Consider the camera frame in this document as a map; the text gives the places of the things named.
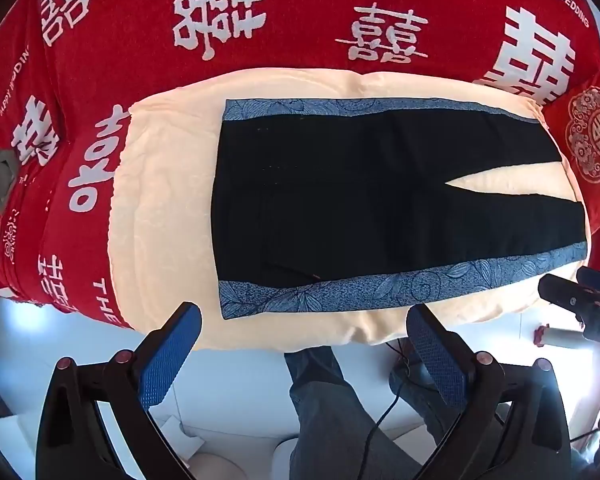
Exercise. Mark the cream fleece blanket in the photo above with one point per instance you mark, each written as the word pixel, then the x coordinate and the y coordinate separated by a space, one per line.
pixel 165 185

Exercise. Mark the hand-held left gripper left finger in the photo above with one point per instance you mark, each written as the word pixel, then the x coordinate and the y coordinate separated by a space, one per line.
pixel 172 355

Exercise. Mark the white lint roller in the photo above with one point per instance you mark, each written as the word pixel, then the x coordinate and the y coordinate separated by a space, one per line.
pixel 560 337

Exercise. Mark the red patterned pillow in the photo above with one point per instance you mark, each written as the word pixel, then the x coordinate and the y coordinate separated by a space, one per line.
pixel 595 135

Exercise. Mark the black pants with blue trim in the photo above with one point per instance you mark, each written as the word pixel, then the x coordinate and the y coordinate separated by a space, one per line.
pixel 355 185

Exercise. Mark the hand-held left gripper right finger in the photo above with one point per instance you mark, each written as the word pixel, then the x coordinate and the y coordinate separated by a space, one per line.
pixel 435 360

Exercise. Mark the red printed blanket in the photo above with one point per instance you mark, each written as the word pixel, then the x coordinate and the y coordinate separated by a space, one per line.
pixel 130 35

